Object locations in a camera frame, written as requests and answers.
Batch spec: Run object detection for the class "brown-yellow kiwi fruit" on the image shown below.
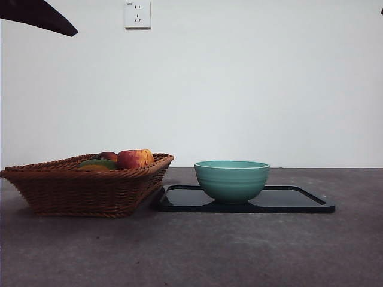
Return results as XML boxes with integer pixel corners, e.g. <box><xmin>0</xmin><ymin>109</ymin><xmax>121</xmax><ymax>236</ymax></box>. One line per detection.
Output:
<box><xmin>78</xmin><ymin>164</ymin><xmax>111</xmax><ymax>172</ymax></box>

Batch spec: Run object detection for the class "teal ribbed bowl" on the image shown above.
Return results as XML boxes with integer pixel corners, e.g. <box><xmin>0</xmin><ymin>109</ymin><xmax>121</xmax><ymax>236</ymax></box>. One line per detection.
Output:
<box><xmin>194</xmin><ymin>160</ymin><xmax>270</xmax><ymax>206</ymax></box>

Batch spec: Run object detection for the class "dark red round fruit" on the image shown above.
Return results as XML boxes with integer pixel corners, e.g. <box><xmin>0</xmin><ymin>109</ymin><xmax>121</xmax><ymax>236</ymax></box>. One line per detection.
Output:
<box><xmin>92</xmin><ymin>151</ymin><xmax>118</xmax><ymax>162</ymax></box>

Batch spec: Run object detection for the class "green oval fruit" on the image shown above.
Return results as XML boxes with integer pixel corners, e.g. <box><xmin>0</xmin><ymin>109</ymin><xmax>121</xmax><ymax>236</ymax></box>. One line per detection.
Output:
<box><xmin>78</xmin><ymin>158</ymin><xmax>117</xmax><ymax>170</ymax></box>

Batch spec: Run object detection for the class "red and yellow apple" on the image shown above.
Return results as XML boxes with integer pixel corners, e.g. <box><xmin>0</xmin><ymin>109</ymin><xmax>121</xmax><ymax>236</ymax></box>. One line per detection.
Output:
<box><xmin>116</xmin><ymin>149</ymin><xmax>155</xmax><ymax>170</ymax></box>

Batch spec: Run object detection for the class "brown wicker basket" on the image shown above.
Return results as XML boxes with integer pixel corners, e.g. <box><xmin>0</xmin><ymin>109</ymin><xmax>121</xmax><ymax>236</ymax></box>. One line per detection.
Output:
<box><xmin>0</xmin><ymin>152</ymin><xmax>175</xmax><ymax>218</ymax></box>

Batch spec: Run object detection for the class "dark teal rectangular tray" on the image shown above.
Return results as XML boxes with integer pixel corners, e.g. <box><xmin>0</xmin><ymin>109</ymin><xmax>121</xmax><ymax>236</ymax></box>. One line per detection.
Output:
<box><xmin>153</xmin><ymin>184</ymin><xmax>336</xmax><ymax>214</ymax></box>

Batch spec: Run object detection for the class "white wall socket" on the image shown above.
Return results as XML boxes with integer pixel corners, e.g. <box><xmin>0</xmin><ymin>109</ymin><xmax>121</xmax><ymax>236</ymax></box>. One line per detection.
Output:
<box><xmin>124</xmin><ymin>1</ymin><xmax>151</xmax><ymax>30</ymax></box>

